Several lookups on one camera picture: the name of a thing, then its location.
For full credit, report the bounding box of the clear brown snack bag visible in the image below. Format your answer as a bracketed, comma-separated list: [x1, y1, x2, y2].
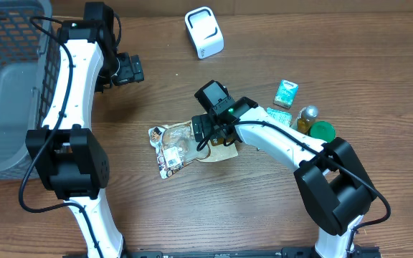
[163, 121, 238, 165]

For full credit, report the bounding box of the white red snack packet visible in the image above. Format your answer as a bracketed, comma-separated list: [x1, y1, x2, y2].
[148, 126, 184, 179]

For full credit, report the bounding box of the teal large tissue pack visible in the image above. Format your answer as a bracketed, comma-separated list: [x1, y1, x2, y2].
[267, 107, 293, 126]

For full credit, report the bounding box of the small Kleenex tissue pack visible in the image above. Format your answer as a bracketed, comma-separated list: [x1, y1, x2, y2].
[273, 80, 298, 109]

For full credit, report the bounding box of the yellow oil bottle silver cap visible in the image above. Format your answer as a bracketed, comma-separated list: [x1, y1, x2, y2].
[292, 105, 319, 134]

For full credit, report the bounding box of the green lid white jar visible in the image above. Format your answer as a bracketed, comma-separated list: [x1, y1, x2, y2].
[308, 121, 336, 143]

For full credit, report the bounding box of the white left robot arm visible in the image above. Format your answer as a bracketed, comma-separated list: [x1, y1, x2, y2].
[19, 1, 144, 257]

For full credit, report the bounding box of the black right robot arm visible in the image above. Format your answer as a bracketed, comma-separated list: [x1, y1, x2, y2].
[192, 80, 381, 257]

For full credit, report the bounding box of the white barcode scanner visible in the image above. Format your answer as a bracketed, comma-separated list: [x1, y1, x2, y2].
[184, 6, 224, 59]

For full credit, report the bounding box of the grey plastic mesh basket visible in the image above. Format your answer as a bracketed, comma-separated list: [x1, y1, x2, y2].
[0, 0, 60, 180]

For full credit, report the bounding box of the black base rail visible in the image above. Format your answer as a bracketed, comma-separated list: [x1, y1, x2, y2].
[62, 245, 382, 258]

